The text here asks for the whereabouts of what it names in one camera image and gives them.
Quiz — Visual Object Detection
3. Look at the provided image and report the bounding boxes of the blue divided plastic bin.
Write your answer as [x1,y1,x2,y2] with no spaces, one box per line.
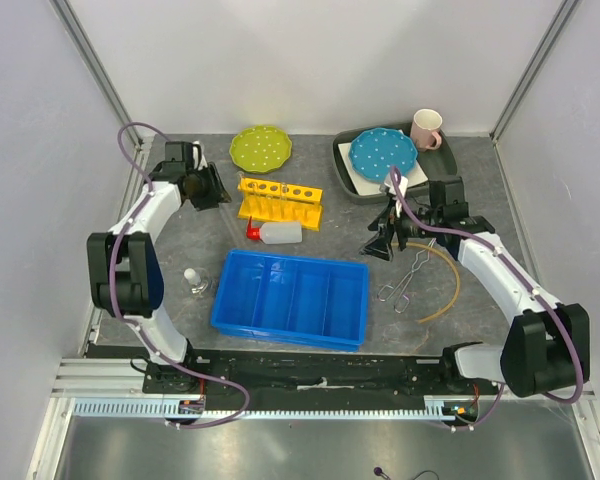
[211,249,370,352]

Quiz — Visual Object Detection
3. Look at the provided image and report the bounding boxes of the green polka dot plate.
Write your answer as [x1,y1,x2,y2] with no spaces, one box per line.
[229,125,292,174]

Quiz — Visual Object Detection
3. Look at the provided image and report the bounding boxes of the dark grey tray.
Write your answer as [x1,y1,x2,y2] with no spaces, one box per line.
[332,127,458,205]

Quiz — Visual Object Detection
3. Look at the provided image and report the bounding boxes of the tan rubber tube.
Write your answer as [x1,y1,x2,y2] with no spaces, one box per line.
[389,241,462,325]

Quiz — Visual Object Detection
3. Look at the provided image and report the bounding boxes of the white wash bottle red cap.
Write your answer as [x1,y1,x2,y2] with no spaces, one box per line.
[246,218,303,245]

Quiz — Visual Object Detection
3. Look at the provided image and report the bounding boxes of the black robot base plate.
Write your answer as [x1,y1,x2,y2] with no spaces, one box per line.
[130,350,497,410]

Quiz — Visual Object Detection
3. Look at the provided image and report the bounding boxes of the yellow test tube rack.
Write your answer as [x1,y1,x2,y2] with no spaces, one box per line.
[238,177,323,231]

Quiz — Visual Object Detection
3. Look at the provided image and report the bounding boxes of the pink mug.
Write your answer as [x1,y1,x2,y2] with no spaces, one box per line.
[410,109,443,151]

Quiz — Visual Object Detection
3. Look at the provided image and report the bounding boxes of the metal crucible tongs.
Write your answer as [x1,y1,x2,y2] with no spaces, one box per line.
[376,239,436,314]

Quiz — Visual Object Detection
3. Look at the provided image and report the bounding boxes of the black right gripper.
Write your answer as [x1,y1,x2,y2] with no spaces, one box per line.
[358,197,442,262]

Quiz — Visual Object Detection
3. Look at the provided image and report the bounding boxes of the white square board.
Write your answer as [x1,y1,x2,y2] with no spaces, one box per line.
[338,127,428,197]

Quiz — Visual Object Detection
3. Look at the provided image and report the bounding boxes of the white cable duct strip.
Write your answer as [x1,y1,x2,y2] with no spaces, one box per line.
[73,397,470,421]

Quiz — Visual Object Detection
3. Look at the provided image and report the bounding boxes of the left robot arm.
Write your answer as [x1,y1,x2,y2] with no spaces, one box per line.
[86,141,231,393]

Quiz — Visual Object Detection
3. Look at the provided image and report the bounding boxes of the blue polka dot plate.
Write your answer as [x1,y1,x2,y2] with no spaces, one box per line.
[348,127,418,183]

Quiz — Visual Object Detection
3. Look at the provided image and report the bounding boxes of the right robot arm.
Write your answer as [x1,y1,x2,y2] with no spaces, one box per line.
[360,168,590,404]

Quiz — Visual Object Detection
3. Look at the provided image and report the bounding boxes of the round glass flask white stopper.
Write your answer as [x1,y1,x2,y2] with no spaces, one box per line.
[183,268,212,295]

